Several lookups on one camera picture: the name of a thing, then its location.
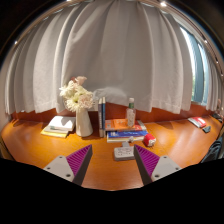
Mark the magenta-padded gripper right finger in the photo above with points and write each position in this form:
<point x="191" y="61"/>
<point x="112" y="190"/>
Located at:
<point x="164" y="166"/>

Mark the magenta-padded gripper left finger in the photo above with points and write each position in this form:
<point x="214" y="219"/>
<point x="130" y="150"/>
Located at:
<point x="59" y="166"/>

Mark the yellow book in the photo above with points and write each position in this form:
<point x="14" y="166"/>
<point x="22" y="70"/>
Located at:
<point x="51" y="133"/>

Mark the white ceramic vase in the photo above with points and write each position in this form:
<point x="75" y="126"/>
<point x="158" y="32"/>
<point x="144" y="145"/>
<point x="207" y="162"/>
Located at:
<point x="84" y="125"/>

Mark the flat blue book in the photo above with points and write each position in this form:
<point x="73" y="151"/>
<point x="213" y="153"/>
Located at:
<point x="126" y="134"/>

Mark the dark cloth bag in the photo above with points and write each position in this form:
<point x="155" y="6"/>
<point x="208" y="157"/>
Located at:
<point x="215" y="150"/>

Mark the flat white book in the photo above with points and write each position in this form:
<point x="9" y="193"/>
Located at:
<point x="116" y="139"/>

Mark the red and white booklet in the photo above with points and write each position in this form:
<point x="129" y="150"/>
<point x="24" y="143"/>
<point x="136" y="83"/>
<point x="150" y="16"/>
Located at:
<point x="198" y="121"/>

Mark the small dark pouch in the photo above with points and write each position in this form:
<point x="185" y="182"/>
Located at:
<point x="206" y="129"/>

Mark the clear green-labelled plastic bottle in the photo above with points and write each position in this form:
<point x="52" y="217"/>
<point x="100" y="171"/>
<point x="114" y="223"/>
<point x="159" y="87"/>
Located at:
<point x="130" y="115"/>

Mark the flat orange book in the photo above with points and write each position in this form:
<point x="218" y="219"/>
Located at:
<point x="116" y="124"/>

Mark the upright blue book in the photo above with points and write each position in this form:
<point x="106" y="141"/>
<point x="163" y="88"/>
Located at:
<point x="104" y="116"/>

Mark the white flower bouquet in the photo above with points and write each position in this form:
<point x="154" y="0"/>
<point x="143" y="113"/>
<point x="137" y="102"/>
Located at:
<point x="77" y="95"/>

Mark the window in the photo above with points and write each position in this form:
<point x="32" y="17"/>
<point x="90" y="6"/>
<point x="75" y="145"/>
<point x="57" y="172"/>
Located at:
<point x="198" y="70"/>

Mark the white curtain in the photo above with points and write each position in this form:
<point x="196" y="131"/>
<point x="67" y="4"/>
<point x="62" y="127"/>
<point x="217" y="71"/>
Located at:
<point x="116" y="56"/>

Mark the ceiling lights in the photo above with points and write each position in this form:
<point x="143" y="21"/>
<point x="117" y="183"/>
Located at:
<point x="163" y="4"/>

